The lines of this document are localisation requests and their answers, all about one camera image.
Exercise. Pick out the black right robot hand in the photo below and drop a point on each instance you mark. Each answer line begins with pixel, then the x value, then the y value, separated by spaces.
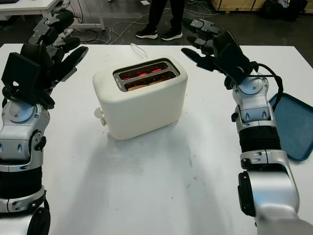
pixel 207 25

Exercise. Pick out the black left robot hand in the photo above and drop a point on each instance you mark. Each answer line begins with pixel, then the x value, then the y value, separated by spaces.
pixel 41 61

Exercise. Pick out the browned toast slice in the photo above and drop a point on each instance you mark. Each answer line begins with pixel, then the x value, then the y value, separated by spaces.
pixel 137 87

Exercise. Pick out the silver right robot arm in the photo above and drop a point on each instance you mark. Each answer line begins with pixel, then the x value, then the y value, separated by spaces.
pixel 264 171

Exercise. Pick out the white two-slot toaster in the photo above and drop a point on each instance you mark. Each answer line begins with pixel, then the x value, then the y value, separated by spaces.
pixel 137 112

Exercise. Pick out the wooden crate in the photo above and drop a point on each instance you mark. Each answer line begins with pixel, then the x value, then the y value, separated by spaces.
pixel 234 5

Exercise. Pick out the white office desk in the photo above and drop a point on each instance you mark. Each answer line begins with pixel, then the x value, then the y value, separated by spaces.
pixel 24 7

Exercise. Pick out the black bag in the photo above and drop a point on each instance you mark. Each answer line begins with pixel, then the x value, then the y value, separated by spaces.
pixel 281 9

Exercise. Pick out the blue plastic tray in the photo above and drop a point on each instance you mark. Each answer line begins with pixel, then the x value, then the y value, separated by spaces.
pixel 293 127

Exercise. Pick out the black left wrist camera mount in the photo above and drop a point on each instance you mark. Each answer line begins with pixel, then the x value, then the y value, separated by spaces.
pixel 20 71

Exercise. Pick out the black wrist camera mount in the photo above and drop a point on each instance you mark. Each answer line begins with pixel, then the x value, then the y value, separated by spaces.
pixel 240 61
pixel 20 71

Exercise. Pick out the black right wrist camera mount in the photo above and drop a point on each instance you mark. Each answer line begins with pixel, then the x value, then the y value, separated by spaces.
pixel 240 61

